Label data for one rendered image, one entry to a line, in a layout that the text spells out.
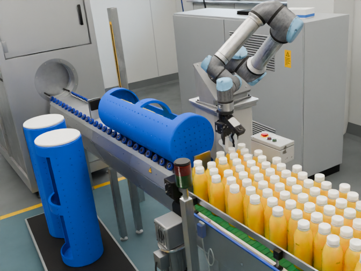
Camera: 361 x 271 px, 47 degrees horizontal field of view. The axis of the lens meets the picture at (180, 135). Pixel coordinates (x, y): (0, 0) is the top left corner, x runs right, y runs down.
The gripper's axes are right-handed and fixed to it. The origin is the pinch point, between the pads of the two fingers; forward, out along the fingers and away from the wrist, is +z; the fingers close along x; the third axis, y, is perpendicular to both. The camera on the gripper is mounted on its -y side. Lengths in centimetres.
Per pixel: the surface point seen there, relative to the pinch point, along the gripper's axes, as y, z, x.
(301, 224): -66, -1, 25
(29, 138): 134, 12, 64
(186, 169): -30, -16, 46
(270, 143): -12.6, -2.2, -14.3
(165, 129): 24.9, -10.2, 21.2
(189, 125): 18.6, -11.0, 10.5
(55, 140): 94, 4, 58
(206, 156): 10.7, 4.5, 7.4
